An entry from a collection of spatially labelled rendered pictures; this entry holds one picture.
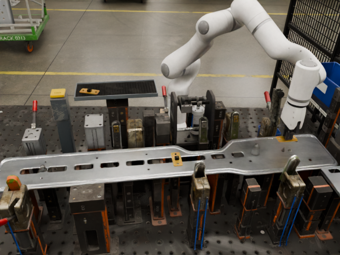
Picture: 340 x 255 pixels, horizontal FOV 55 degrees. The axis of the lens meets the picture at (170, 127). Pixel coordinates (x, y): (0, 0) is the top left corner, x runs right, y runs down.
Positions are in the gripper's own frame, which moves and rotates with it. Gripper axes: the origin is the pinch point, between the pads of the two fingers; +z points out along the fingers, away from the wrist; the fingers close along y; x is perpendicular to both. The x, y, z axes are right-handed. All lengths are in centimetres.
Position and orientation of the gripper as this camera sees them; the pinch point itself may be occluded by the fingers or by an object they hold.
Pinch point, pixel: (288, 133)
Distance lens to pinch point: 145.7
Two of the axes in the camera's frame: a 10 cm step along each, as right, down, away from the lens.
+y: 1.5, 5.8, -8.0
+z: -0.3, 8.1, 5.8
